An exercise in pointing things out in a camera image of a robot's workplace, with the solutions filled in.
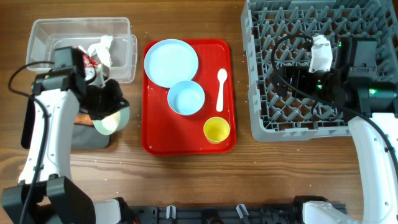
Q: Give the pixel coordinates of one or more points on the light blue bowl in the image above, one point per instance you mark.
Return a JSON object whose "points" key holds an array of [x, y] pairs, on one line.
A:
{"points": [[186, 98]]}

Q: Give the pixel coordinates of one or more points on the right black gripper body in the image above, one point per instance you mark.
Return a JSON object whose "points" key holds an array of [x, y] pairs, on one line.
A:
{"points": [[286, 81]]}

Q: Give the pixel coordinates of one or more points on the white plastic spoon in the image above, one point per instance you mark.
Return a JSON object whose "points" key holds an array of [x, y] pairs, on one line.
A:
{"points": [[222, 77]]}

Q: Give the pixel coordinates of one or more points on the grey dishwasher rack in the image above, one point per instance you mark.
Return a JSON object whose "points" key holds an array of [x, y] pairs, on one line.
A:
{"points": [[285, 118]]}

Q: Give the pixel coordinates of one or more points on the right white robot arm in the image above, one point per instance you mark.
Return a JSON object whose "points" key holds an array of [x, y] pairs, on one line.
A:
{"points": [[347, 80]]}

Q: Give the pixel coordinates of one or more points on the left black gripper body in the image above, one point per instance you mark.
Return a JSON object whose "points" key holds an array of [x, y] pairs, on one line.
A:
{"points": [[102, 100]]}

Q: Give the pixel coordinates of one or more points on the red snack wrapper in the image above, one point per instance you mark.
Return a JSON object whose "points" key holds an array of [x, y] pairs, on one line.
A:
{"points": [[87, 60]]}

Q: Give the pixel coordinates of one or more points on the black waste tray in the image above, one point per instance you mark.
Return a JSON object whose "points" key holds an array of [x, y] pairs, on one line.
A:
{"points": [[83, 137]]}

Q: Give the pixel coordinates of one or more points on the red plastic tray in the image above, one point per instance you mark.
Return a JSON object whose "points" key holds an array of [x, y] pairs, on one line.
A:
{"points": [[166, 133]]}

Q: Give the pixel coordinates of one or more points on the large light blue plate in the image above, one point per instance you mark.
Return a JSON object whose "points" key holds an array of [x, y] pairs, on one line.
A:
{"points": [[170, 61]]}

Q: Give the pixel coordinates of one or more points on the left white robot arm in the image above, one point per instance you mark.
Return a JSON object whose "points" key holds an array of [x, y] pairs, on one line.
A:
{"points": [[45, 192]]}

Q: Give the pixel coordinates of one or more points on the clear plastic bin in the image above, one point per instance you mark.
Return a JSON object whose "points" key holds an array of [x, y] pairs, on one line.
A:
{"points": [[82, 32]]}

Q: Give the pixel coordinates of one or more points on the white tissue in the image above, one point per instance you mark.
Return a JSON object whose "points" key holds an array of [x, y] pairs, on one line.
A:
{"points": [[101, 49]]}

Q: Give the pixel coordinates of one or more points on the light green bowl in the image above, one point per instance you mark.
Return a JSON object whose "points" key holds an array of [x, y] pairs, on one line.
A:
{"points": [[125, 115]]}

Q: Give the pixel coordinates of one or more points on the orange carrot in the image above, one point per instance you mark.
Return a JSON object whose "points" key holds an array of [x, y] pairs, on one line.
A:
{"points": [[83, 119]]}

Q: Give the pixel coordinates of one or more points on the yellow plastic cup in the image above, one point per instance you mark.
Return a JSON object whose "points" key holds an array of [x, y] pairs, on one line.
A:
{"points": [[216, 129]]}

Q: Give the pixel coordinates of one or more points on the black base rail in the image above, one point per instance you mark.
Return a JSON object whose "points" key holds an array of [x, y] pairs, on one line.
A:
{"points": [[285, 213]]}

